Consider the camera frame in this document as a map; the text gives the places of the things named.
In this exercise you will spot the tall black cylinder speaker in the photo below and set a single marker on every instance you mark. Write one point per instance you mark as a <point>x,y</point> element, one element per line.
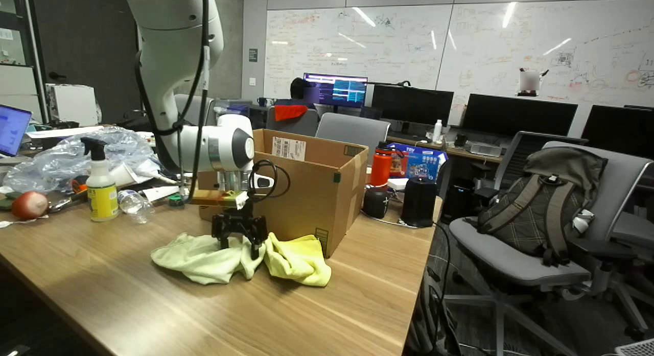
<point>418,203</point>

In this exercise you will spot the lit monitor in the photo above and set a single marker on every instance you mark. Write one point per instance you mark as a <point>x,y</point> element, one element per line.
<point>337,89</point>

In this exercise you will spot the blue cardboard package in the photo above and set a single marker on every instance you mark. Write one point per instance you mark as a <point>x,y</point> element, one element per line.
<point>421,162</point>

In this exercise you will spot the light green towel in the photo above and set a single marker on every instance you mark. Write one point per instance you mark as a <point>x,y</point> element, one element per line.
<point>199,259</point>

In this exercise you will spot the orange water bottle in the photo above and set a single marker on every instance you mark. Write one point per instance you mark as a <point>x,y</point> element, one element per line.
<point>380,167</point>

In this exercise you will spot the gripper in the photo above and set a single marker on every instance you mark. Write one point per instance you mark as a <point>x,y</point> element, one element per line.
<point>244,216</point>

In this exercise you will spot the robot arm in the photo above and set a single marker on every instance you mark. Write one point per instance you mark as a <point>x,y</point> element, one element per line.
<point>173,49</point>

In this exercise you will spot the black monitor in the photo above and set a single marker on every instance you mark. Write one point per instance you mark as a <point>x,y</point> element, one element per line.
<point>411,104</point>
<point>621,131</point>
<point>516,115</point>

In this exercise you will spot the small green cap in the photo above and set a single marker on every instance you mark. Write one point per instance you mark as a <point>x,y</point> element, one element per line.
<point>176,199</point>

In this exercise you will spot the red onion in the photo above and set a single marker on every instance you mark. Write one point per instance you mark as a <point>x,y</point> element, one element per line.
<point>29,205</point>

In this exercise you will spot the white box appliance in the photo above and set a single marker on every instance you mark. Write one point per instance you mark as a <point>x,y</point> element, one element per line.
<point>74,104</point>

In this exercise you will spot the whiteboard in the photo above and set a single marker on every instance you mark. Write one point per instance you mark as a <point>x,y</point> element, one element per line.
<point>388,44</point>

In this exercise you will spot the laptop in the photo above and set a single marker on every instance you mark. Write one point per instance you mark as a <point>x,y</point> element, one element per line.
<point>12,128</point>

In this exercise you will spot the yellow towel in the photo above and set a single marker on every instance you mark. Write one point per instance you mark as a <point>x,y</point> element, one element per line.
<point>299,259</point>

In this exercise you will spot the grey office chair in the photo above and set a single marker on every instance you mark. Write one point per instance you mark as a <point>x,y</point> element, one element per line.
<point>294,127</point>
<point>516,157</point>
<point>511,259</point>
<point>352,128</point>

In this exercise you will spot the grey plaid backpack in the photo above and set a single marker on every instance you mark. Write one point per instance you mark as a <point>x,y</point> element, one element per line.
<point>536,213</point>

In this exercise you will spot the clear plastic bag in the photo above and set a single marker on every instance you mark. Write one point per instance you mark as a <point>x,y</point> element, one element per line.
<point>56,159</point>

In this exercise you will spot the cardboard box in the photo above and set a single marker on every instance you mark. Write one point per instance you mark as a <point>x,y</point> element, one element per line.
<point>311,192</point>

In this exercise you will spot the spray bottle with yellow label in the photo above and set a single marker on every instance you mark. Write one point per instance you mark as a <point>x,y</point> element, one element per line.
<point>101,192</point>

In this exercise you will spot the red cloth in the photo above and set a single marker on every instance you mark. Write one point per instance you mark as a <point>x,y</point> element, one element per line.
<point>288,112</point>

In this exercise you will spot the clear plastic water bottle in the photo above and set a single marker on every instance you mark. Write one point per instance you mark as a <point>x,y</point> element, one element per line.
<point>134,203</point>

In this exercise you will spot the small white flat box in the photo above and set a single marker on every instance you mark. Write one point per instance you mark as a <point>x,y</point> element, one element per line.
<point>397,184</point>

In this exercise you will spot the small white bottle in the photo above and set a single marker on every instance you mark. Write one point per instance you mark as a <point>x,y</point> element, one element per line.
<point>437,132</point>

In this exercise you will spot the person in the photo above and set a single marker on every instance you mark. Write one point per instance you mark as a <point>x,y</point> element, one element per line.
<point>299,90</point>

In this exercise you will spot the small black round speaker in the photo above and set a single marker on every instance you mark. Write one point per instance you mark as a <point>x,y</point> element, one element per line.
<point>376,203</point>

